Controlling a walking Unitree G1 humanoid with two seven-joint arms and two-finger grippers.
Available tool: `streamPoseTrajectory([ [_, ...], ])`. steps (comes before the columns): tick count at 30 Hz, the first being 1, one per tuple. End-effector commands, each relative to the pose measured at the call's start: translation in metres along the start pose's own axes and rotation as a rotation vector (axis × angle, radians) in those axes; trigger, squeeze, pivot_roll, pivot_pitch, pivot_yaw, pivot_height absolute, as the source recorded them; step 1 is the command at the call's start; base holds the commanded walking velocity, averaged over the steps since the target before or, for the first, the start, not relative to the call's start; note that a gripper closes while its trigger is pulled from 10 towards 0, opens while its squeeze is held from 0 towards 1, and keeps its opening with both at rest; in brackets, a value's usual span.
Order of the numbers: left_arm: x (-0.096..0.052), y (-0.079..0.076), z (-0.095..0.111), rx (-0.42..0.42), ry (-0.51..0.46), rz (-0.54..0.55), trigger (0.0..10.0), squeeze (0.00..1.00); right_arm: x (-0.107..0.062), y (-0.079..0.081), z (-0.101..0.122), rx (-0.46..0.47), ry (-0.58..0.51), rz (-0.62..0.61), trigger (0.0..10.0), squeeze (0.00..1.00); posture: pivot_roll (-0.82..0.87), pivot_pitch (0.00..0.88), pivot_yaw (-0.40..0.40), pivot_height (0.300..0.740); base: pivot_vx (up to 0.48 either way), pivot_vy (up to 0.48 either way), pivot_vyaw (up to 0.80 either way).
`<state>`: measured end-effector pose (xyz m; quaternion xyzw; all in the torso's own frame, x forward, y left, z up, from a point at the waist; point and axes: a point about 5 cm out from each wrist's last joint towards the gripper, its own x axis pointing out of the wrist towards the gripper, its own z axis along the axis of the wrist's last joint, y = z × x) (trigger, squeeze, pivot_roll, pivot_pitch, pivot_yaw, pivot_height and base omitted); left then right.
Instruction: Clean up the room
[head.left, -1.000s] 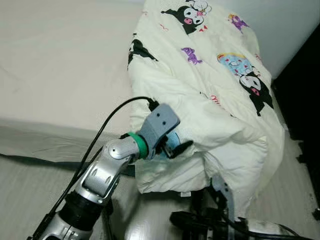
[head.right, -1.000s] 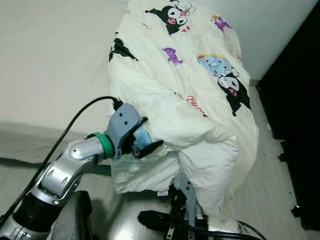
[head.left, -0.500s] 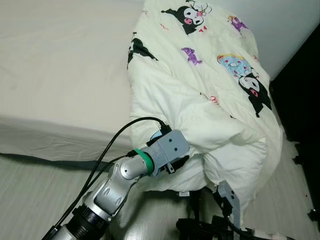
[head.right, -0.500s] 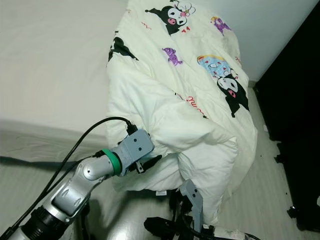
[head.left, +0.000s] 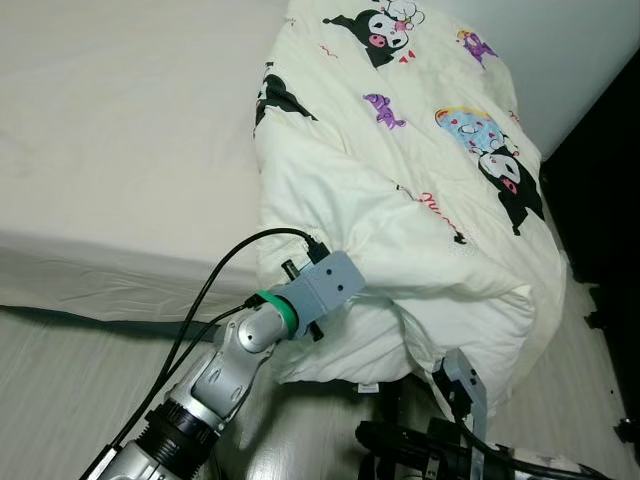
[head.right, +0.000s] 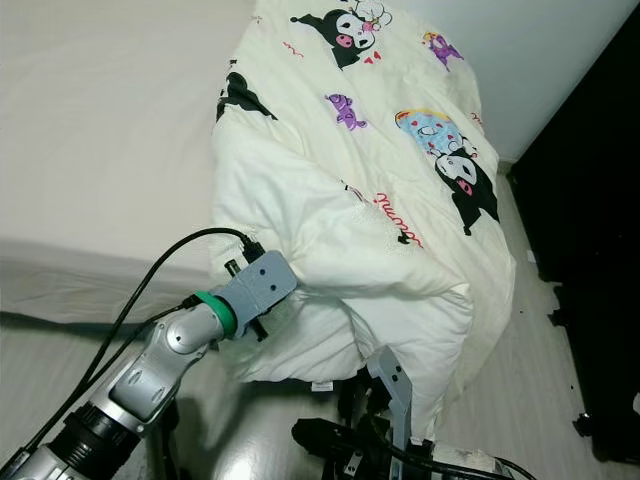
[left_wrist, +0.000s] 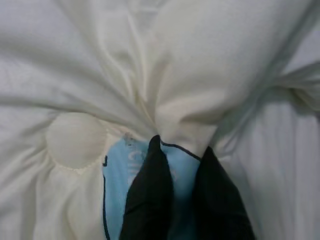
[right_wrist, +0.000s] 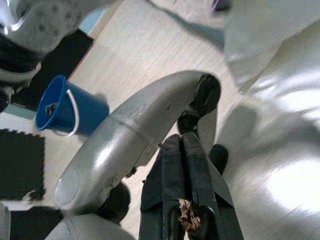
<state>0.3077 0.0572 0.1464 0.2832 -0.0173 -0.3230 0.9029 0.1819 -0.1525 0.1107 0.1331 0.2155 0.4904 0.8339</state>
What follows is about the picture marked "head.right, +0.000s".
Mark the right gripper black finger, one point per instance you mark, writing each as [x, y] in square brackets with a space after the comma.
[318, 435]

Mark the cream cartoon print blanket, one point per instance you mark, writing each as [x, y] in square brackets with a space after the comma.
[340, 200]

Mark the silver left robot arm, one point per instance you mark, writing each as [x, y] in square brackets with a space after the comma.
[160, 370]

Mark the tall black wardrobe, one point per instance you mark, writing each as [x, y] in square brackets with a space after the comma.
[590, 250]

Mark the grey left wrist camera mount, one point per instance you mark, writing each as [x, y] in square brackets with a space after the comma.
[260, 285]

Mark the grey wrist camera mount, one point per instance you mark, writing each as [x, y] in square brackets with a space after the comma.
[390, 385]
[260, 285]

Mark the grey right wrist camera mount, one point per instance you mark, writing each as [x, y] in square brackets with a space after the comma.
[390, 385]

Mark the dark teal bed frame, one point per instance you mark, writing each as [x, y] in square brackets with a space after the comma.
[60, 320]

